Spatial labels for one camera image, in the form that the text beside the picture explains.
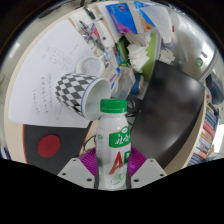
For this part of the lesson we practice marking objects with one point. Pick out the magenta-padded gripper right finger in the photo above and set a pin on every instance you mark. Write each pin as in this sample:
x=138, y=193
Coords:
x=150, y=171

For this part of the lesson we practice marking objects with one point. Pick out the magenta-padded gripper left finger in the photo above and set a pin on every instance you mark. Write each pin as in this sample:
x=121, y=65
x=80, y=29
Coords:
x=75, y=171

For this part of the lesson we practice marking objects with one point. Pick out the white drink bottle green cap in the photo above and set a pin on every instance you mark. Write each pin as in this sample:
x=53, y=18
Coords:
x=111, y=133

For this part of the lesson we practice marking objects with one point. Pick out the flat round red coaster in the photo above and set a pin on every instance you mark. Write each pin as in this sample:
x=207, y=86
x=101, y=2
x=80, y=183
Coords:
x=49, y=146

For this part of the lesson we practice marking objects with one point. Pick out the black computer monitor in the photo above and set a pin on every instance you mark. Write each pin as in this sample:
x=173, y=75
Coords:
x=170, y=113

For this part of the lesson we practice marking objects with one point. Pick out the black white checkered mug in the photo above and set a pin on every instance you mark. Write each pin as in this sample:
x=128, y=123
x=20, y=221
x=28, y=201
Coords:
x=71, y=91

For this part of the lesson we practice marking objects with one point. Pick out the clear plastic box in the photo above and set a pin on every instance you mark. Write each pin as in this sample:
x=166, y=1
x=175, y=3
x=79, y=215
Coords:
x=124, y=83

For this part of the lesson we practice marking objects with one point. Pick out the white paper sheet stack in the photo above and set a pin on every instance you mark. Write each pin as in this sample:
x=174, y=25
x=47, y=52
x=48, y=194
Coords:
x=36, y=73

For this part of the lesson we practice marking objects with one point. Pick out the stack of white napkins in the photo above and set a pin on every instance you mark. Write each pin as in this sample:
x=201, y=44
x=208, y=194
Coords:
x=137, y=56

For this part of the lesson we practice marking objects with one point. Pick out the blue tissue box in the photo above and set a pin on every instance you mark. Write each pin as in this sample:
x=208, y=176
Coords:
x=160, y=20

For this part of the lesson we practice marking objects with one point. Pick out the blue purple packet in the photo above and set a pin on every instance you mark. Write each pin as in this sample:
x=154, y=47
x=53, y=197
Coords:
x=121, y=18

